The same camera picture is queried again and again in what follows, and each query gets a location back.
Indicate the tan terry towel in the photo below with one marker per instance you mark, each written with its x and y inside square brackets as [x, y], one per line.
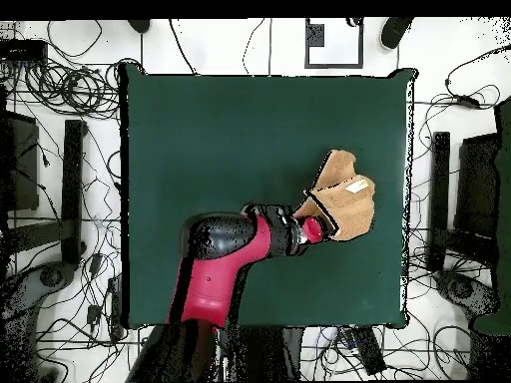
[351, 211]

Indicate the black power adapter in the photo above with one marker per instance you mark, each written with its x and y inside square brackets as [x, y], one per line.
[467, 101]
[94, 314]
[96, 263]

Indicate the grey square floor frame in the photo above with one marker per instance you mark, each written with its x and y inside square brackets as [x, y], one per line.
[315, 36]

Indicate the black electronics box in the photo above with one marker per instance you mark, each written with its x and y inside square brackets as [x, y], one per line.
[24, 51]

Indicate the black T-shaped stand base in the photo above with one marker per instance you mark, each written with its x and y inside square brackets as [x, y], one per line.
[72, 179]
[439, 179]

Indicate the grey caster base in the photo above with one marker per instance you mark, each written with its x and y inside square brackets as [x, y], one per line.
[463, 289]
[24, 295]

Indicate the dark green table cloth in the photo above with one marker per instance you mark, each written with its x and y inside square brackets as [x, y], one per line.
[199, 139]

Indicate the black square case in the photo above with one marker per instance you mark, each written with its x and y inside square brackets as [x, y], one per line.
[475, 187]
[24, 167]

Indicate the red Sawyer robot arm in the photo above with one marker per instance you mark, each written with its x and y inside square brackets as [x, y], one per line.
[215, 279]

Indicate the black power strip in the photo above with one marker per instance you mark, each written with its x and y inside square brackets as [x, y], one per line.
[115, 307]

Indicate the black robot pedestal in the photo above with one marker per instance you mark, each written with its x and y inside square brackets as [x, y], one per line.
[271, 351]

